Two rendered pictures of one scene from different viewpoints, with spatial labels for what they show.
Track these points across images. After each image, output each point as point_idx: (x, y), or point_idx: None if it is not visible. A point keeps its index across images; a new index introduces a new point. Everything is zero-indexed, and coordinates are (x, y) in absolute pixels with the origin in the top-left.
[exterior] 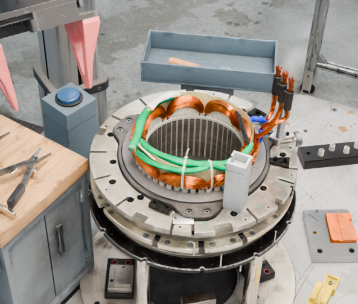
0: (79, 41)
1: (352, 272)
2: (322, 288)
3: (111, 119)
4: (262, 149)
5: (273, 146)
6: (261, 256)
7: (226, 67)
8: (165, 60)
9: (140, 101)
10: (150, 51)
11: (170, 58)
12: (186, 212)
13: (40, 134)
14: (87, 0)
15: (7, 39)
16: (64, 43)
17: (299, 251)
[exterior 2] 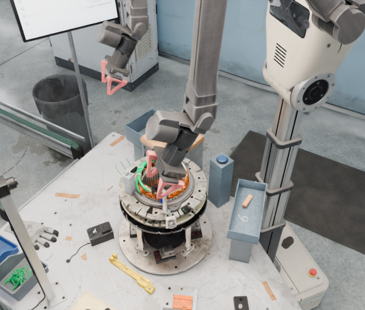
0: (119, 85)
1: (157, 304)
2: (146, 283)
3: (188, 160)
4: (157, 203)
5: (161, 210)
6: (136, 228)
7: (247, 219)
8: (253, 195)
9: (199, 170)
10: (261, 190)
11: (250, 194)
12: None
13: None
14: (274, 154)
15: None
16: (264, 159)
17: (174, 282)
